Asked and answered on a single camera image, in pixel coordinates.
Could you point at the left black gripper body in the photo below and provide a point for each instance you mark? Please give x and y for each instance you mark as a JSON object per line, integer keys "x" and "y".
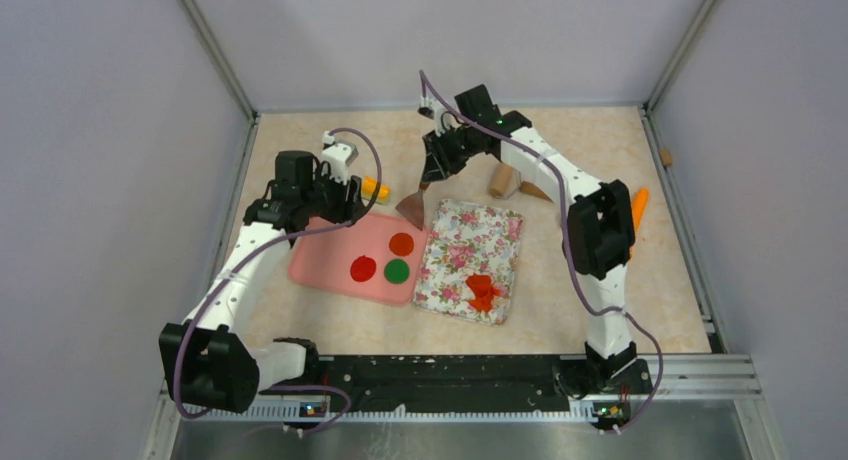
{"x": 328, "y": 199}

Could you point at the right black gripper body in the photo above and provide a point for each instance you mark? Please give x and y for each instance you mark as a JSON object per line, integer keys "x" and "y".
{"x": 452, "y": 149}

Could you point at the wooden rolling pin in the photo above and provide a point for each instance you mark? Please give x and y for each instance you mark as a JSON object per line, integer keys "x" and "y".
{"x": 506, "y": 181}

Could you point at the metal scraper wooden handle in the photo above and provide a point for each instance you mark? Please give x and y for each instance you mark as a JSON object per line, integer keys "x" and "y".
{"x": 412, "y": 207}

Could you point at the floral patterned tray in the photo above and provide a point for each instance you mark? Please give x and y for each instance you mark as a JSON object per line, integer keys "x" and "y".
{"x": 465, "y": 239}

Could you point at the orange-red dough piece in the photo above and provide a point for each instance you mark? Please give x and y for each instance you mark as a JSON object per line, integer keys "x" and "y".
{"x": 402, "y": 244}

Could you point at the pink plastic tray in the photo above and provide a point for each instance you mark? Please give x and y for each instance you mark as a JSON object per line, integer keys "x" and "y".
{"x": 377, "y": 259}

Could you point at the orange dough scrap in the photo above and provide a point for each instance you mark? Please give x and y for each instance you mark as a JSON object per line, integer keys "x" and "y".
{"x": 484, "y": 290}

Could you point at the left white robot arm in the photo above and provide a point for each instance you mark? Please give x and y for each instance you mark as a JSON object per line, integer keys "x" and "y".
{"x": 205, "y": 361}

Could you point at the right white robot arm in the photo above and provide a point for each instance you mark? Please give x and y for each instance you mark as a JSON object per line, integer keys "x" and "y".
{"x": 595, "y": 217}

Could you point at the red dough disc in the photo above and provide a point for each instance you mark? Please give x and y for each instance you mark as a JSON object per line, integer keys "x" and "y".
{"x": 362, "y": 269}

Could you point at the green dough disc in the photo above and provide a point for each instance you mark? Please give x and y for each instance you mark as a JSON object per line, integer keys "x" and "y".
{"x": 396, "y": 271}

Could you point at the orange yellow green block stack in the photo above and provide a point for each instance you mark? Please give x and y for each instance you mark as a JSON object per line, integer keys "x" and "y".
{"x": 370, "y": 189}

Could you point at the orange toy carrot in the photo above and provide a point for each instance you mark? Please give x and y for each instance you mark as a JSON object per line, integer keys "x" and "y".
{"x": 639, "y": 204}

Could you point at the small wooden cork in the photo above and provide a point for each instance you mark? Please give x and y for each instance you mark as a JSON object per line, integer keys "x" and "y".
{"x": 665, "y": 157}

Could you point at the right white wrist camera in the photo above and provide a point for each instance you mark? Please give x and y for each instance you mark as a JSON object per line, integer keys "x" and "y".
{"x": 431, "y": 108}

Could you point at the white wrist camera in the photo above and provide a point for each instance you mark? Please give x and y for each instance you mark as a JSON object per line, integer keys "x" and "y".
{"x": 337, "y": 156}
{"x": 431, "y": 108}

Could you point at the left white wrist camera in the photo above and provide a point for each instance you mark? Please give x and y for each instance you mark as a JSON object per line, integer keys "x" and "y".
{"x": 337, "y": 156}

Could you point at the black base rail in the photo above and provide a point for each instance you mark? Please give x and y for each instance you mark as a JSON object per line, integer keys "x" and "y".
{"x": 470, "y": 384}

